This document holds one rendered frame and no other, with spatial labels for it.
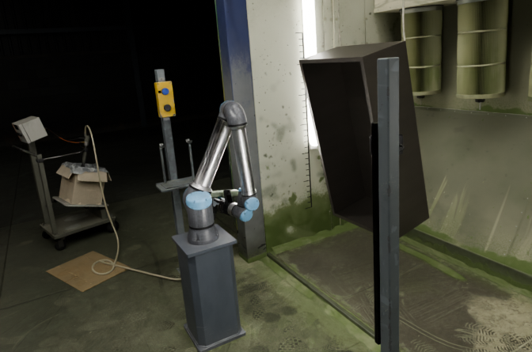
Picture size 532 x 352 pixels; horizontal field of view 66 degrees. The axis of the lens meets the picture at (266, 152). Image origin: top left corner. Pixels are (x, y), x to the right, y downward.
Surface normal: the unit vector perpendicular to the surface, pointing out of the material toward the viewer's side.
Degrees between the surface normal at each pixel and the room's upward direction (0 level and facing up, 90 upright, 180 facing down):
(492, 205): 57
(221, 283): 90
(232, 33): 90
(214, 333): 87
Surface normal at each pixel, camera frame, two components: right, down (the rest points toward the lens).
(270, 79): 0.48, 0.16
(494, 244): -0.77, -0.38
